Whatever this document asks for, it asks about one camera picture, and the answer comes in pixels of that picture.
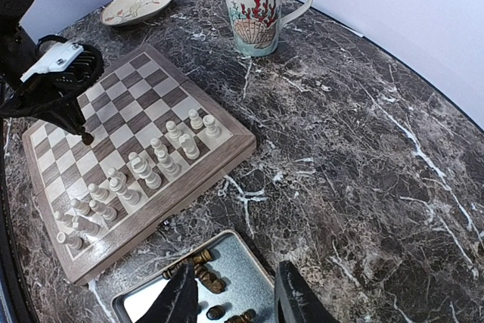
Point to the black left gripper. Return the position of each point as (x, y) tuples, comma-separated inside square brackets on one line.
[(53, 97)]

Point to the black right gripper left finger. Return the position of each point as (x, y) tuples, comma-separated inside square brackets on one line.
[(178, 301)]

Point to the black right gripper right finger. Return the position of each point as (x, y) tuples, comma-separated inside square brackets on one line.
[(295, 301)]

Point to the metal tray with wooden rim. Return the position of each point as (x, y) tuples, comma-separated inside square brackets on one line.
[(228, 274)]

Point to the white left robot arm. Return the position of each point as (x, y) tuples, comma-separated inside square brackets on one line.
[(17, 48)]

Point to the white chess queen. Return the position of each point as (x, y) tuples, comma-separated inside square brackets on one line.
[(120, 188)]

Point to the white chess king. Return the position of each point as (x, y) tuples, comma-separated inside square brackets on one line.
[(142, 168)]

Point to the wooden chess board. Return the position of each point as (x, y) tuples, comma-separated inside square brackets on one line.
[(157, 142)]

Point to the white chess rook near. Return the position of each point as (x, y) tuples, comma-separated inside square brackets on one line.
[(72, 241)]

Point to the white chess rook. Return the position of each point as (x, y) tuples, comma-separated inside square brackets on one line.
[(72, 241), (212, 130)]

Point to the white chess rook far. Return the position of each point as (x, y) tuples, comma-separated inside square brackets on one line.
[(212, 130)]

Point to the bird painted ceramic plate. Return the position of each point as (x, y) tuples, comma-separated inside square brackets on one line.
[(130, 12)]

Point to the coral painted ceramic mug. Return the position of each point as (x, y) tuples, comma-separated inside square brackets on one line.
[(256, 24)]

